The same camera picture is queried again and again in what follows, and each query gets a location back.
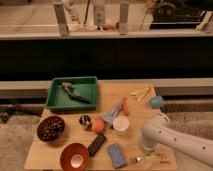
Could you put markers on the white cup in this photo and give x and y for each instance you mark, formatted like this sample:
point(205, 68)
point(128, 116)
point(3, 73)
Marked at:
point(121, 124)

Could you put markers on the green plastic tray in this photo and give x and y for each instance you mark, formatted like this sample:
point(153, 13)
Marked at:
point(58, 100)

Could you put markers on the red bowl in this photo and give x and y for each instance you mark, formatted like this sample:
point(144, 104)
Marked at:
point(75, 157)

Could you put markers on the dark tool in tray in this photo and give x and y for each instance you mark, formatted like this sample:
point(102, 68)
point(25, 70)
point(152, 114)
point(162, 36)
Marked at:
point(67, 87)

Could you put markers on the orange ball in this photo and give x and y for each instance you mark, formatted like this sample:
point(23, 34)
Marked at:
point(98, 125)

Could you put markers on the blue sponge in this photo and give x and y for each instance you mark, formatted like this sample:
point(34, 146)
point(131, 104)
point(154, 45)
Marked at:
point(116, 155)

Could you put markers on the light blue utensil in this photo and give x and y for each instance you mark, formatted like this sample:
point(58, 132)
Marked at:
point(109, 117)

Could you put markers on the dark brown bowl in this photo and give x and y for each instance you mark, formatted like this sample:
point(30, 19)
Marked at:
point(50, 129)

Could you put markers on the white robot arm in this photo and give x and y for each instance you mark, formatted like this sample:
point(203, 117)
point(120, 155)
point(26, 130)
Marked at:
point(156, 130)

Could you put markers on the black and white ball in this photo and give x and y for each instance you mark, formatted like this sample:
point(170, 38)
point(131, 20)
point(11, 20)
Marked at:
point(85, 122)

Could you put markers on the blue cup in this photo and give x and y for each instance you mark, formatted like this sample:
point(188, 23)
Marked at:
point(156, 102)

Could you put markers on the yellow clothespin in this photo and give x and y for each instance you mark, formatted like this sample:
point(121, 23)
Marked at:
point(140, 93)

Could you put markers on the black rectangular block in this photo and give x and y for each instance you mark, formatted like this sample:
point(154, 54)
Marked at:
point(96, 144)

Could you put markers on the red orange utensil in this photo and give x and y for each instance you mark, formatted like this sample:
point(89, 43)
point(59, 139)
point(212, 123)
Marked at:
point(124, 106)

